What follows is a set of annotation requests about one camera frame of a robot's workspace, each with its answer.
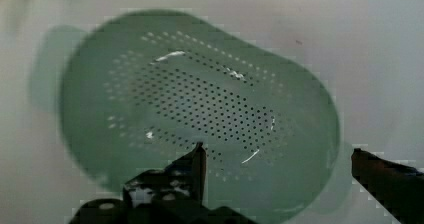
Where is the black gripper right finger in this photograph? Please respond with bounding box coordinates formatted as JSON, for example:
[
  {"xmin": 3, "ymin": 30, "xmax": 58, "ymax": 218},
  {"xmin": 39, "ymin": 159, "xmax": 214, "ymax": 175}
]
[{"xmin": 351, "ymin": 148, "xmax": 424, "ymax": 224}]

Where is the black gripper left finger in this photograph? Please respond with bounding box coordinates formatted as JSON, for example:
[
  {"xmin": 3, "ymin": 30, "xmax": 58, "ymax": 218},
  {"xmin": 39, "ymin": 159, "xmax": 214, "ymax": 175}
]
[{"xmin": 69, "ymin": 142, "xmax": 257, "ymax": 224}]

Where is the green plastic strainer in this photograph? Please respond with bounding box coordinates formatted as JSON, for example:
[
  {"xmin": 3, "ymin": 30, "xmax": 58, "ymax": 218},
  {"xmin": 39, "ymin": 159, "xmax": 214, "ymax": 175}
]
[{"xmin": 30, "ymin": 10, "xmax": 350, "ymax": 224}]

